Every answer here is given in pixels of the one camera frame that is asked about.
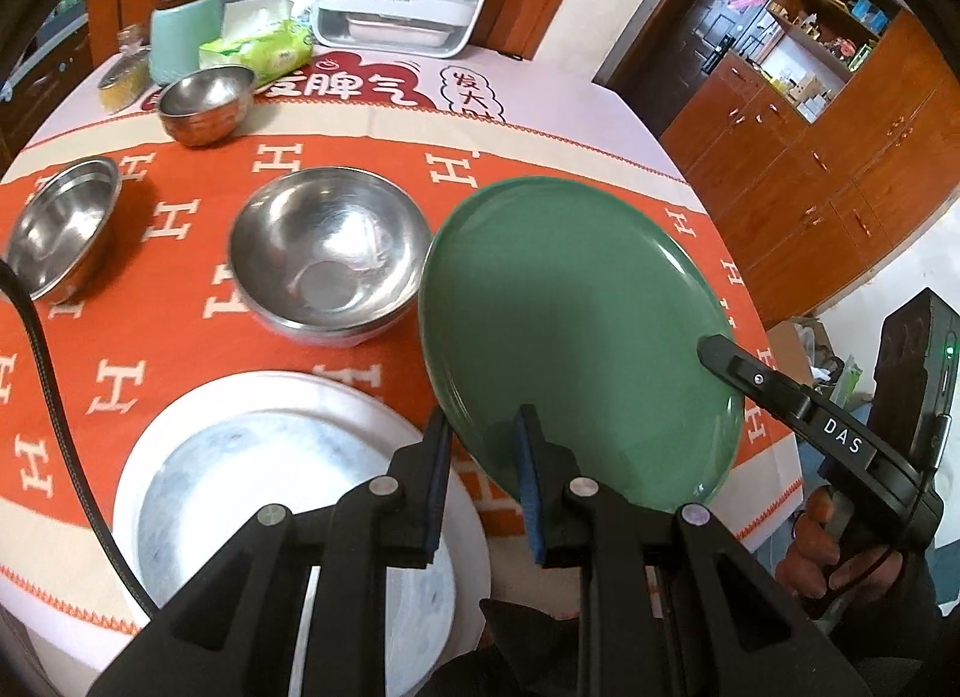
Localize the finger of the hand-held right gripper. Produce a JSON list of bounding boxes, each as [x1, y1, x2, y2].
[[697, 334, 880, 471]]

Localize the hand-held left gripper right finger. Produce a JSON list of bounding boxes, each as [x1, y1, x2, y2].
[[514, 404, 871, 697]]

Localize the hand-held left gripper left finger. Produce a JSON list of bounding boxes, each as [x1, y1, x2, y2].
[[86, 404, 455, 697]]

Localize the blue patterned white plate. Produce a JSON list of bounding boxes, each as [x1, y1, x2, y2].
[[135, 412, 458, 697]]

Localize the green plate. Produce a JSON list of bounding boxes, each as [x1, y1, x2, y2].
[[418, 176, 746, 514]]

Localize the round steel bowl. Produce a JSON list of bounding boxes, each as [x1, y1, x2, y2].
[[229, 167, 432, 334]]

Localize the plain white plate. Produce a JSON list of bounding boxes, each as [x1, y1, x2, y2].
[[112, 370, 492, 697]]

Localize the small steel bowl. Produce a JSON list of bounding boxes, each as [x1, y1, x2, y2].
[[156, 64, 257, 148]]

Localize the wide steel bowl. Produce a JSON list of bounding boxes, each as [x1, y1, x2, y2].
[[4, 157, 123, 306]]

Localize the person's right hand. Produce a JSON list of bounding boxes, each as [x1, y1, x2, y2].
[[776, 487, 912, 623]]

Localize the cardboard box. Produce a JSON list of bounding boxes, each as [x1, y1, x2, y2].
[[765, 314, 848, 413]]

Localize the tall wooden cabinet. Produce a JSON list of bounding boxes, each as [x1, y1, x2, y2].
[[660, 0, 960, 327]]

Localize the orange printed tablecloth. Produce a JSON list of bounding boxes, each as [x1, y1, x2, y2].
[[0, 40, 800, 638]]

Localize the dark entry door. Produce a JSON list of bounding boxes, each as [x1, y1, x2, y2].
[[604, 0, 796, 128]]

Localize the green tissue pack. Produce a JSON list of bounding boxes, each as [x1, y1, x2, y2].
[[197, 0, 316, 86]]

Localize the glass jar with yellow contents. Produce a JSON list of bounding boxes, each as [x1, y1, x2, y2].
[[96, 55, 151, 114]]

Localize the mint green canister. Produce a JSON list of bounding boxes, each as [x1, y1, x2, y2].
[[148, 0, 226, 86]]

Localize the wooden kitchen cabinet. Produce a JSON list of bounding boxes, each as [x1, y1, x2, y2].
[[0, 14, 91, 150]]

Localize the black cable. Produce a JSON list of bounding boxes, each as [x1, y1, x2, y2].
[[0, 258, 162, 623]]

